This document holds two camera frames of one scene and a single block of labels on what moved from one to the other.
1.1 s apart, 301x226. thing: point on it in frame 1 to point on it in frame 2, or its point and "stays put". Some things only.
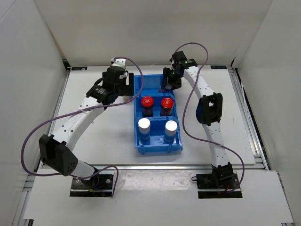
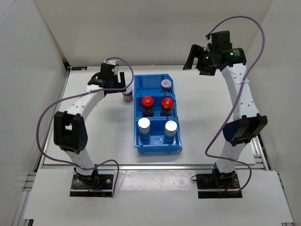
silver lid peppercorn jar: x=144 y=127 stays put
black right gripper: x=167 y=73 to x=197 y=51
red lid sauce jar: x=147 y=103 stays put
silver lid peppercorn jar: x=170 y=129 stays put
